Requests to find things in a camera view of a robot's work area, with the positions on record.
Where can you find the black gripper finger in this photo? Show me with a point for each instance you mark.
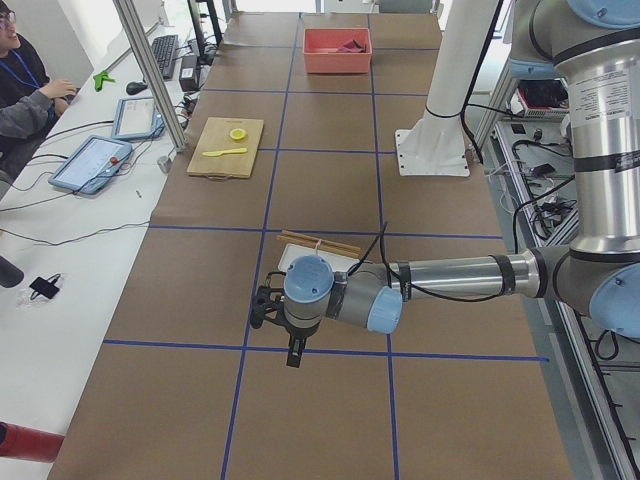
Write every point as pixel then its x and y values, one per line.
pixel 296 348

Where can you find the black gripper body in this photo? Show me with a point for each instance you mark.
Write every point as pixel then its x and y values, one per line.
pixel 298 335

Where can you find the pink cleaning cloth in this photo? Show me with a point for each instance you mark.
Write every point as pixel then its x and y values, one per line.
pixel 353 46

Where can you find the white rectangular tray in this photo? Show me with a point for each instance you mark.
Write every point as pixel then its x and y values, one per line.
pixel 336 262

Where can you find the wooden cloth rack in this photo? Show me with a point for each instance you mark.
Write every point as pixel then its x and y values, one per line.
pixel 319 244

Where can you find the yellow plastic knife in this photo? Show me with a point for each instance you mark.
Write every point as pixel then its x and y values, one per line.
pixel 218 153

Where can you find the yellow lemon slices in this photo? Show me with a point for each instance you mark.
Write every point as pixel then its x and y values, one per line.
pixel 237 134

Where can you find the bamboo cutting board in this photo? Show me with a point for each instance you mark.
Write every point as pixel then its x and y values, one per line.
pixel 215 136

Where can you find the black phone on desk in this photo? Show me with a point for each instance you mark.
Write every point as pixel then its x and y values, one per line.
pixel 45 287

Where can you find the near teach pendant tablet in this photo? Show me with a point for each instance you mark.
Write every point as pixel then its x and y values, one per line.
pixel 92 165

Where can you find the teach pendant tablet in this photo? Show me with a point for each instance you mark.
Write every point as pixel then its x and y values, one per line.
pixel 137 119
pixel 92 165

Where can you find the far teach pendant tablet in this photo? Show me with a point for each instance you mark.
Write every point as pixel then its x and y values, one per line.
pixel 137 119

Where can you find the black power adapter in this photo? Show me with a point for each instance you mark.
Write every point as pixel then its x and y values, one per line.
pixel 189 73

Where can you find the pink plastic bin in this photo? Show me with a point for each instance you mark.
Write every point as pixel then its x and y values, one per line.
pixel 320 56

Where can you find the black computer mouse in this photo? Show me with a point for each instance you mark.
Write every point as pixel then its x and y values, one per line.
pixel 136 87

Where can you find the red fire extinguisher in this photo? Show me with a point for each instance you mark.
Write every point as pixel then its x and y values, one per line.
pixel 22 443

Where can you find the black keyboard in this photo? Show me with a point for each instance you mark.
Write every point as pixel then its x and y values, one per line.
pixel 164 50

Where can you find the green plastic clamp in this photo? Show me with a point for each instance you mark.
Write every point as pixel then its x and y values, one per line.
pixel 100 79

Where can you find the seated person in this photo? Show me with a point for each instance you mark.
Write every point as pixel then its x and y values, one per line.
pixel 31 102

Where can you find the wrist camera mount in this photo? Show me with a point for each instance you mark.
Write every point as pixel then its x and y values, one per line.
pixel 268 303

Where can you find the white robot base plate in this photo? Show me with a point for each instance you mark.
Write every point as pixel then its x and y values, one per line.
pixel 435 145

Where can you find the aluminium frame post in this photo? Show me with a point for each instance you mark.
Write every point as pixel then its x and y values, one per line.
pixel 137 38

